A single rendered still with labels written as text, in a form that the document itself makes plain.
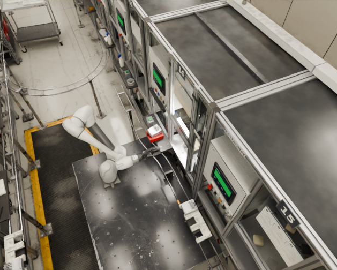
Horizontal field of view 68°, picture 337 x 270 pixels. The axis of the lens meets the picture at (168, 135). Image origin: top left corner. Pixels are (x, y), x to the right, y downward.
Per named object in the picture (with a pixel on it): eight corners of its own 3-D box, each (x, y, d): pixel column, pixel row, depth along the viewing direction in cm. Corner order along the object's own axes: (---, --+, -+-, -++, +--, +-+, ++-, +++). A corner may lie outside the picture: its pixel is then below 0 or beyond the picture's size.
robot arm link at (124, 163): (130, 155, 229) (128, 154, 242) (113, 161, 226) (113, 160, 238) (134, 166, 230) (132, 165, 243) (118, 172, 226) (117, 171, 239)
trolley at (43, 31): (21, 54, 513) (-3, 8, 438) (22, 39, 543) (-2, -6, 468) (64, 46, 529) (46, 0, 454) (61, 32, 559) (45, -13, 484)
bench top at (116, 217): (72, 164, 287) (71, 163, 284) (158, 134, 314) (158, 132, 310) (111, 310, 206) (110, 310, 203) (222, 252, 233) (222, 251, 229)
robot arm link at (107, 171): (98, 179, 265) (94, 170, 248) (107, 165, 275) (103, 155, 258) (112, 185, 262) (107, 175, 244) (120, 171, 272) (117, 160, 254)
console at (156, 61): (148, 85, 260) (145, 46, 223) (173, 77, 267) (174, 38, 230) (165, 113, 237) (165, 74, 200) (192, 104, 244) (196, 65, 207)
